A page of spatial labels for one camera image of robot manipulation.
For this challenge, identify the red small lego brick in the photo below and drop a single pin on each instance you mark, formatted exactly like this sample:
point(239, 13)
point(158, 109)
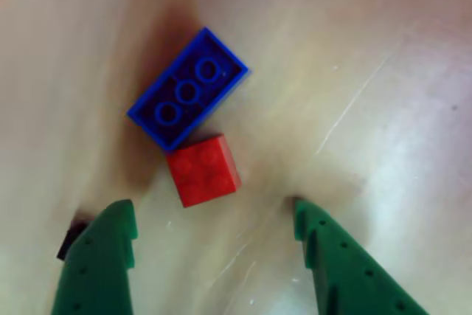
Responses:
point(203, 171)

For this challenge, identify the black small lego brick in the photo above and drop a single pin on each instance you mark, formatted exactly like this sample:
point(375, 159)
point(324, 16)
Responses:
point(72, 235)

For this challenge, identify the blue two-by-three lego brick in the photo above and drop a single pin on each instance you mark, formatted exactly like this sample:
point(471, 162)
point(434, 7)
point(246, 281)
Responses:
point(188, 90)

